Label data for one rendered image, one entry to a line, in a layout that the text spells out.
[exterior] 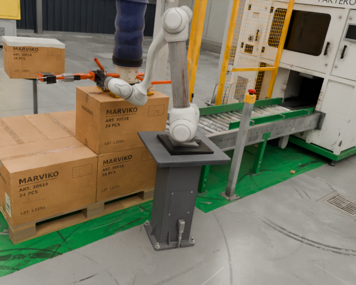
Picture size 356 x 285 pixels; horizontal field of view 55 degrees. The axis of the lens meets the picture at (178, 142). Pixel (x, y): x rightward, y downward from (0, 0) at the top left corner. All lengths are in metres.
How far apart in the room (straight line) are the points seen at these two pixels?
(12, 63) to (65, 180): 2.05
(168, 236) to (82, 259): 0.60
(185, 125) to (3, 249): 1.45
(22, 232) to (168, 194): 1.01
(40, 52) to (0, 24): 5.71
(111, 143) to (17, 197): 0.71
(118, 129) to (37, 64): 1.96
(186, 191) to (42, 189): 0.96
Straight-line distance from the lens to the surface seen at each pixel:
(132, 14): 2.51
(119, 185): 2.76
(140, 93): 2.28
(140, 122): 2.61
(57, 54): 4.29
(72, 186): 2.54
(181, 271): 2.41
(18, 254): 2.53
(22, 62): 4.24
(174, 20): 1.89
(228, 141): 3.22
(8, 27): 9.97
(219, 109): 3.87
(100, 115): 2.42
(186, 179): 2.31
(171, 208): 2.39
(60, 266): 2.41
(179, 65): 1.95
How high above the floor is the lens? 1.63
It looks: 22 degrees down
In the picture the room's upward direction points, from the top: 8 degrees clockwise
